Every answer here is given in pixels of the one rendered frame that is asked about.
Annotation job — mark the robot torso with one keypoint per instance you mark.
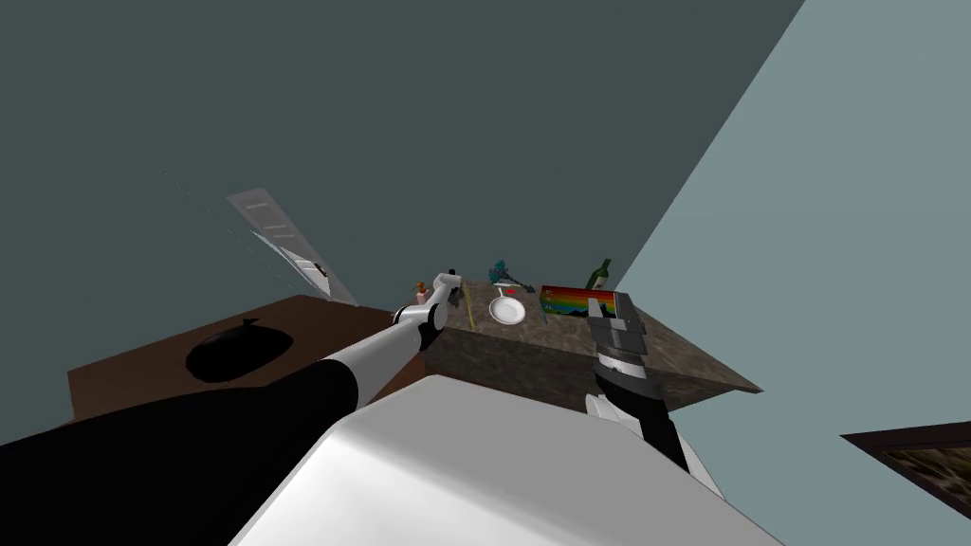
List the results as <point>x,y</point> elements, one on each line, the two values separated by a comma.
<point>485,470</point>

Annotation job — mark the small orange pink bottle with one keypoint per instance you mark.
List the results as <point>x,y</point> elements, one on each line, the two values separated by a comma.
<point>421,293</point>

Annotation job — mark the white plate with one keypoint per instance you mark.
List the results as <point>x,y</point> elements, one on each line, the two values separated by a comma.
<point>507,311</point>

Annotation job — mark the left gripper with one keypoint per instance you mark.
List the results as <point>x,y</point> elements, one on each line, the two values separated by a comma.
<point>454,296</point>

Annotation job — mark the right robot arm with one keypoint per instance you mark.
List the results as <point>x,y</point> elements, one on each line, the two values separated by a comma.
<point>645,409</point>

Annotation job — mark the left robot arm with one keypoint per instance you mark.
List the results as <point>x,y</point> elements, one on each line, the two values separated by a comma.
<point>227,440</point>

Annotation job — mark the rainbow striped book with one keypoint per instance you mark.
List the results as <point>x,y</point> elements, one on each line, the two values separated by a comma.
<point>569,299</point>

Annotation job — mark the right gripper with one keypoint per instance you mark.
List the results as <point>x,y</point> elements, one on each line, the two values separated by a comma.
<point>618,334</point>

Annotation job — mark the brown marble table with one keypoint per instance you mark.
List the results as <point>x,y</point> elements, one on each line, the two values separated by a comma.
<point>675,356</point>

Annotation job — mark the green glass bottle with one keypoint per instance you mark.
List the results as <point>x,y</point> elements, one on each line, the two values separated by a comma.
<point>599,276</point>

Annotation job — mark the white panelled door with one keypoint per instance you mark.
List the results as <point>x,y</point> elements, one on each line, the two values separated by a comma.
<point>292,244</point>

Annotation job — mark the yellow pencil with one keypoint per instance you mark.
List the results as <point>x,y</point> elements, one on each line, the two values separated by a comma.
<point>470,306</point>

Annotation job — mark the dark framed wall picture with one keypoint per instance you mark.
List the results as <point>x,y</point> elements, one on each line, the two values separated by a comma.
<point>922,464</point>

